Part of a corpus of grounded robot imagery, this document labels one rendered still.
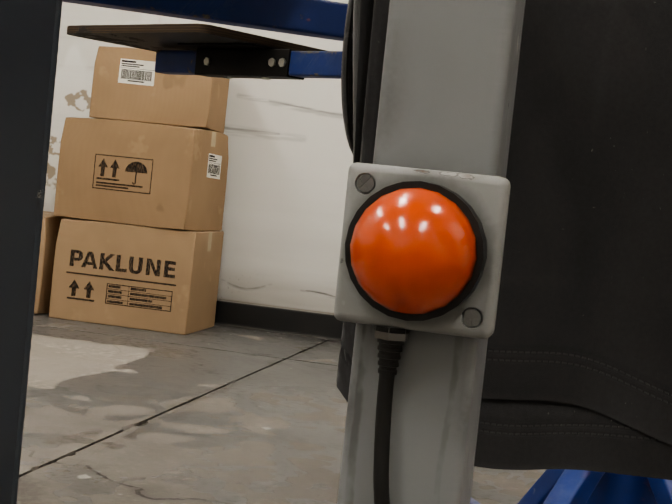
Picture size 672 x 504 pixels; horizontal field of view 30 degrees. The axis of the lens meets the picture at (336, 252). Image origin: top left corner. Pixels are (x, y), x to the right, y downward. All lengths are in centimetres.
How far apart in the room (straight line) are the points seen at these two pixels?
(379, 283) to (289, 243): 513
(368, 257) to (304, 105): 514
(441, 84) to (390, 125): 2
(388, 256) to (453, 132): 6
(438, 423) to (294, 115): 511
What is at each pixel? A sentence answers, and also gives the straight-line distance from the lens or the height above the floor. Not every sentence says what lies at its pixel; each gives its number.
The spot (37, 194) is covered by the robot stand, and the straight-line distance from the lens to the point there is 108.
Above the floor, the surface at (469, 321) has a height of 63.
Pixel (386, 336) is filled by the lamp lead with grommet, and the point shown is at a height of 62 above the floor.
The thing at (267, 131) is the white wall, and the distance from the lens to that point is 553.
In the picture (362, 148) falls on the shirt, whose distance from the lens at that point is 70.
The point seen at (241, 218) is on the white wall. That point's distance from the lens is 555.
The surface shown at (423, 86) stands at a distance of 40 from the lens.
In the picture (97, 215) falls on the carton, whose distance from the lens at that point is 528.
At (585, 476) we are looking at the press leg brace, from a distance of 193.
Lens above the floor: 67
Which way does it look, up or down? 3 degrees down
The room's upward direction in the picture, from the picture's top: 6 degrees clockwise
